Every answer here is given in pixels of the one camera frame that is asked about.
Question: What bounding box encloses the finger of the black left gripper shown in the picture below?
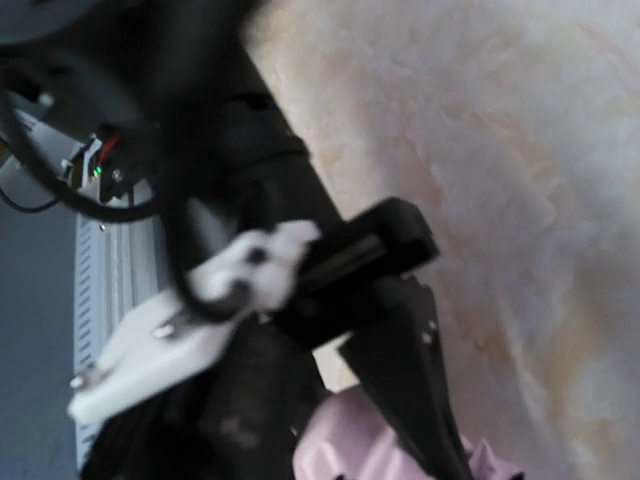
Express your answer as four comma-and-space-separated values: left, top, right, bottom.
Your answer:
84, 324, 325, 479

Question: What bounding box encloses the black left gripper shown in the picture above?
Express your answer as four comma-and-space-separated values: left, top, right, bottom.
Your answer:
274, 197, 470, 479

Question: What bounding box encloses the pink folding umbrella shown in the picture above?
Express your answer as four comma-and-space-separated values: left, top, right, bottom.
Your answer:
292, 389, 526, 480

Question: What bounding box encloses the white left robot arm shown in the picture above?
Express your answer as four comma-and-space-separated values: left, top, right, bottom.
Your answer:
1, 1, 472, 479

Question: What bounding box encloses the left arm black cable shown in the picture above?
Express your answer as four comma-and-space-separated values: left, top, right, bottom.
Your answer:
0, 89, 251, 321

